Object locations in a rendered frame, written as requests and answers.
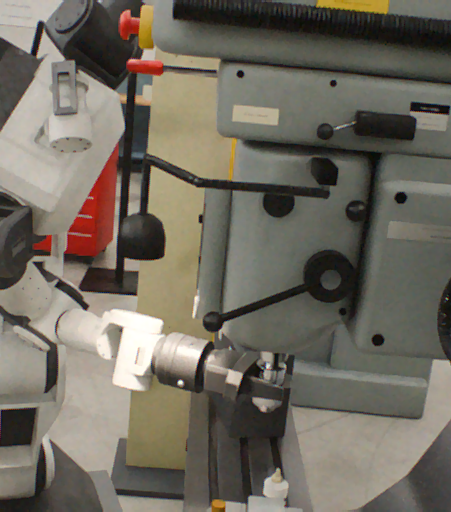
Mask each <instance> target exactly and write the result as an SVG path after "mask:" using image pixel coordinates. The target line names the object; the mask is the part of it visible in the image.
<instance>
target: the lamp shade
mask: <svg viewBox="0 0 451 512"><path fill-rule="evenodd" d="M165 251H166V233H165V229H164V224H163V221H161V220H159V219H158V218H157V217H156V216H154V215H153V214H150V213H148V214H141V213H139V212H136V213H133V214H131V215H129V216H128V217H126V218H123V220H122V222H121V225H120V228H119V230H118V233H117V243H116V254H117V255H119V256H121V257H125V258H129V259H134V260H156V259H160V258H163V257H165Z"/></svg>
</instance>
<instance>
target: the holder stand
mask: <svg viewBox="0 0 451 512"><path fill-rule="evenodd" d="M213 344H214V349H217V350H222V349H223V348H226V349H230V350H234V351H239V352H243V353H246V352H247V351H251V352H257V353H258V350H255V349H250V348H247V347H244V346H242V345H239V344H238V343H236V342H233V341H231V340H230V339H228V338H227V336H226V335H225V334H224V333H223V332H222V330H220V331H218V332H214V341H213ZM294 362H295V354H294V352H291V353H288V355H287V360H286V361H285V362H283V363H284V364H285V365H286V370H285V373H288V374H292V375H293V369H294ZM283 388H284V389H283V397H282V403H281V406H280V407H278V408H274V410H273V411H270V412H264V411H261V410H260V409H259V406H257V405H255V404H254V403H252V398H251V397H246V398H245V399H244V401H243V402H242V403H241V404H240V405H237V404H232V403H229V402H226V401H225V399H224V398H223V397H219V396H214V394H211V393H210V394H211V397H212V400H213V402H214V404H215V407H217V409H218V411H219V414H220V417H221V419H222V422H223V424H224V426H225V429H226V431H227V433H228V437H229V438H260V437H284V433H285V426H286V418H287V409H288V402H289V393H291V388H285V387H283Z"/></svg>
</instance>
